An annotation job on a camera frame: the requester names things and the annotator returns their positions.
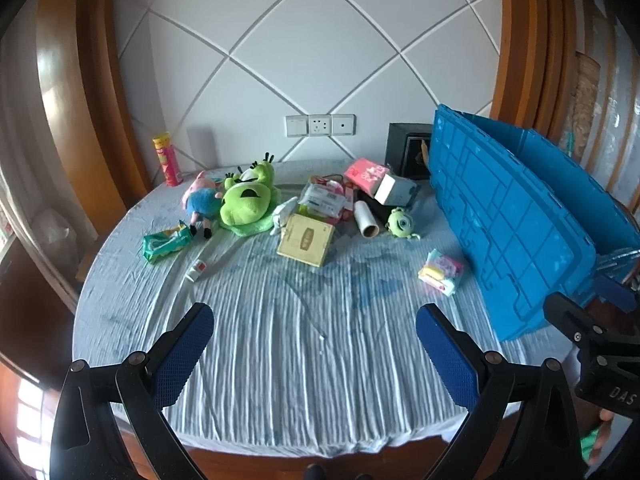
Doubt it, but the sheer white curtain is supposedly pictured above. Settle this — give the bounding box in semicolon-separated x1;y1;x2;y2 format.
0;100;56;271

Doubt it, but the white roll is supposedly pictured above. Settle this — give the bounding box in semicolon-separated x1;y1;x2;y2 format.
354;200;381;239

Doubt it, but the white crumpled cloth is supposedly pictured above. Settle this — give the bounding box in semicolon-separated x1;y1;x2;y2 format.
270;196;301;237

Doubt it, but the pink tissue box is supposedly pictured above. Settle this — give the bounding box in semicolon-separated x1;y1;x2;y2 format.
343;157;396;196

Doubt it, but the green frog plush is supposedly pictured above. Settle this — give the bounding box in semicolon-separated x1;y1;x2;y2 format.
218;151;283;237

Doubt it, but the pink pig plush blue shirt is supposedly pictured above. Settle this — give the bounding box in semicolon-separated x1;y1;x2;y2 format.
181;170;227;241

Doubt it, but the dark wooden chair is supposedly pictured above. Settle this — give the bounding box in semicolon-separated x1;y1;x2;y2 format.
0;240;83;391

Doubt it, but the white pink green plush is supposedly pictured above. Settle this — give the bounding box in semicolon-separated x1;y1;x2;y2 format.
310;174;358;223

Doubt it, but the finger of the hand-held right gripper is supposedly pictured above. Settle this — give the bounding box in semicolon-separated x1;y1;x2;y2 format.
542;292;608;356
592;272;640;316

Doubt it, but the wooden wall frame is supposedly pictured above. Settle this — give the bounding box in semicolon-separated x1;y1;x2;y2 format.
490;0;581;161
35;0;153;211

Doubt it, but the striped light blue tablecloth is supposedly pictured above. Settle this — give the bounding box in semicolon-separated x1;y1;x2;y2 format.
71;160;581;456

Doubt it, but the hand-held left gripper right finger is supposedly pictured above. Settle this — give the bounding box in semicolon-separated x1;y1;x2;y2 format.
415;302;588;480

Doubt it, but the pink tissue packet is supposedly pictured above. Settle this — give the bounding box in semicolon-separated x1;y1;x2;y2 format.
417;248;465;297

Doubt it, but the red yellow chips can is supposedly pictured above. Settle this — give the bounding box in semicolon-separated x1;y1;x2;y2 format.
152;131;184;188

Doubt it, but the white teal box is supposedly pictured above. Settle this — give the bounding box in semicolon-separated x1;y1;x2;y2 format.
374;172;421;208

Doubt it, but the clear plastic bag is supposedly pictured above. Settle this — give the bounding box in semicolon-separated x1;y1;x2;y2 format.
31;207;81;261

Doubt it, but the patterned curtain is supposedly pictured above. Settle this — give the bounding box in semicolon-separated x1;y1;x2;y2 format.
570;0;640;201

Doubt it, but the black safe box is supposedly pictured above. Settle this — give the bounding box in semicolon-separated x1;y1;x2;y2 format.
385;122;435;181

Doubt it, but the clear plastic packet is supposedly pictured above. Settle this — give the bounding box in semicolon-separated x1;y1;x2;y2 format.
298;181;351;221

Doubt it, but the person's right hand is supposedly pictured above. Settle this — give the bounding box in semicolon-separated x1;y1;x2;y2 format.
592;406;617;467

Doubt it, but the green one-eyed monster plush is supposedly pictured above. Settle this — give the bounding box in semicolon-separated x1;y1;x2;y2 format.
384;206;421;240

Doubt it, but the yellow cardboard box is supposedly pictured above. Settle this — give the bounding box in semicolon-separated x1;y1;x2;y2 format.
276;212;337;268

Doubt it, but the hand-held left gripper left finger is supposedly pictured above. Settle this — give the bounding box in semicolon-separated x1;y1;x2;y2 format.
50;302;216;480

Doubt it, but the green wet wipes pack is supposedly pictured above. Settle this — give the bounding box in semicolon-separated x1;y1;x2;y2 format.
142;225;193;266

